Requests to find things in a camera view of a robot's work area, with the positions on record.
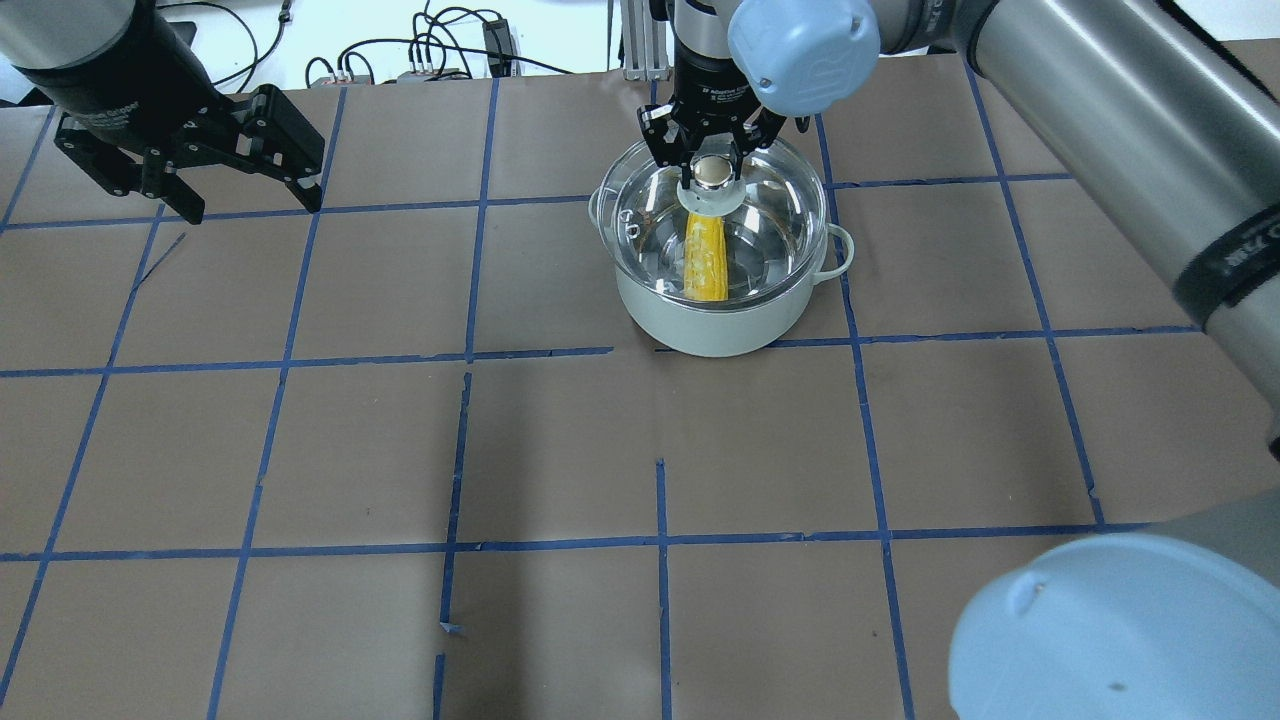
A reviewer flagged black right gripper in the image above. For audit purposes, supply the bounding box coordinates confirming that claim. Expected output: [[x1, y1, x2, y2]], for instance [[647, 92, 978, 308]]
[[637, 50, 787, 190]]

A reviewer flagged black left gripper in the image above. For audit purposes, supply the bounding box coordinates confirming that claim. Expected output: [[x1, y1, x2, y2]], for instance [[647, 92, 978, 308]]
[[15, 10, 325, 225]]

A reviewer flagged glass pot lid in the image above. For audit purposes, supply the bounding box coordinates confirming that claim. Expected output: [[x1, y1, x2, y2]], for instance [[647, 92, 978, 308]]
[[588, 138, 828, 311]]

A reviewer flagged yellow corn cob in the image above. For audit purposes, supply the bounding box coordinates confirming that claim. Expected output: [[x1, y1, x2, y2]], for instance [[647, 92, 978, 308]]
[[684, 213, 730, 302]]

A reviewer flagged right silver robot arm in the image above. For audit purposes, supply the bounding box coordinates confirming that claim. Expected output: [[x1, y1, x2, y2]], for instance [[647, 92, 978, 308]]
[[653, 55, 1277, 719]]

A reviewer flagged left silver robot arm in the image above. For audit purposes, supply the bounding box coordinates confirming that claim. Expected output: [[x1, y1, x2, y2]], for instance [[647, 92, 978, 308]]
[[1, 1, 325, 224]]

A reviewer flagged pale green cooking pot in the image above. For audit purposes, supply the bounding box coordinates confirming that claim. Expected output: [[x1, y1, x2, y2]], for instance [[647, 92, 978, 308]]
[[588, 136, 854, 357]]

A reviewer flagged aluminium frame post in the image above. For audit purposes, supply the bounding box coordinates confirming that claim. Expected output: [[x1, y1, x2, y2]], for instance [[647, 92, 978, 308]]
[[614, 1, 671, 82]]

